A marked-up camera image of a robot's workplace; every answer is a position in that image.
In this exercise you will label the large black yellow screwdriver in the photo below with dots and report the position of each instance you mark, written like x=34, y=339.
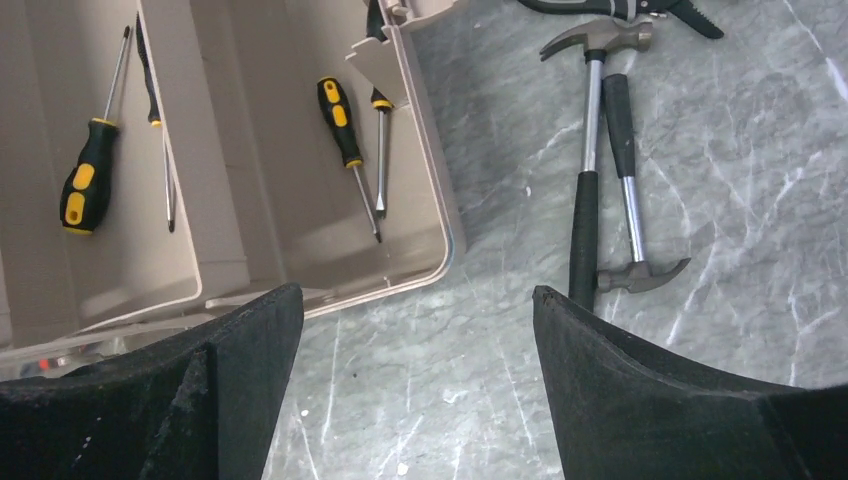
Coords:
x=86, y=191
x=383, y=106

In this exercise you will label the short claw hammer black grip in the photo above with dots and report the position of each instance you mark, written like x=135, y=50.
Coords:
x=637, y=276

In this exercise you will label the black handled pliers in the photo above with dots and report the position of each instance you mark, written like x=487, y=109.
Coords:
x=628, y=10

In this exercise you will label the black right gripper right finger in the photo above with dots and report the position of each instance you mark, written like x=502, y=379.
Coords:
x=625, y=408

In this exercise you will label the small black yellow screwdriver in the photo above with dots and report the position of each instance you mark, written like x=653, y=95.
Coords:
x=154, y=119

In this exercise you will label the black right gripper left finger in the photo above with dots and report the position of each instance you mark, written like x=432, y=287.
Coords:
x=201, y=404

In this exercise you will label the beige plastic toolbox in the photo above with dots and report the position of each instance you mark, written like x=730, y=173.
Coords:
x=261, y=194

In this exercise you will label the long claw hammer black grip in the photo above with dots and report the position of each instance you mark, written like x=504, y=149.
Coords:
x=598, y=39

